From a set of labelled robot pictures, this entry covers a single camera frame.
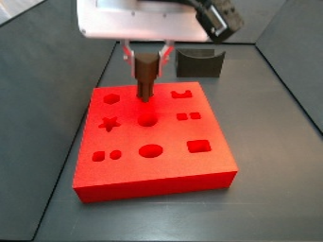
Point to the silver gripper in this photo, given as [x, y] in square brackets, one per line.
[140, 20]

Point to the red shape sorting board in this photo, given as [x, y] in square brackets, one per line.
[151, 148]

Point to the brown three prong peg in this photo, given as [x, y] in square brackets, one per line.
[145, 74]

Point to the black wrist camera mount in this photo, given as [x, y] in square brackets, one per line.
[219, 17]

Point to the black curved peg stand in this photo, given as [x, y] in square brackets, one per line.
[198, 63]

